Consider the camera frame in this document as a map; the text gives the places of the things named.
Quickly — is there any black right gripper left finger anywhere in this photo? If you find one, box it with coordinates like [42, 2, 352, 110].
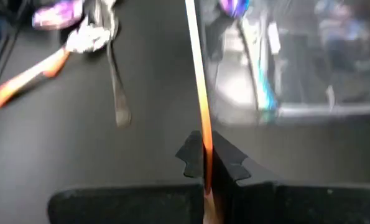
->
[47, 130, 205, 224]

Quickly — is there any silver spoon orange handle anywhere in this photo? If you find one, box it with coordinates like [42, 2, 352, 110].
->
[0, 20, 113, 110]
[183, 0, 224, 224]

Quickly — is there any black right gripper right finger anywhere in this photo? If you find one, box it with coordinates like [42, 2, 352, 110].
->
[211, 130, 370, 224]

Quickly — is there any iridescent rainbow spoon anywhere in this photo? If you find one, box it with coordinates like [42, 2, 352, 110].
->
[218, 0, 279, 113]
[31, 0, 85, 31]

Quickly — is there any dark polished metal spoon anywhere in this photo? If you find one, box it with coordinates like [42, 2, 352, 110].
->
[93, 0, 132, 128]

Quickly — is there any clear plastic bin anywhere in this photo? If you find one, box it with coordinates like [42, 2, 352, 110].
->
[200, 0, 370, 126]

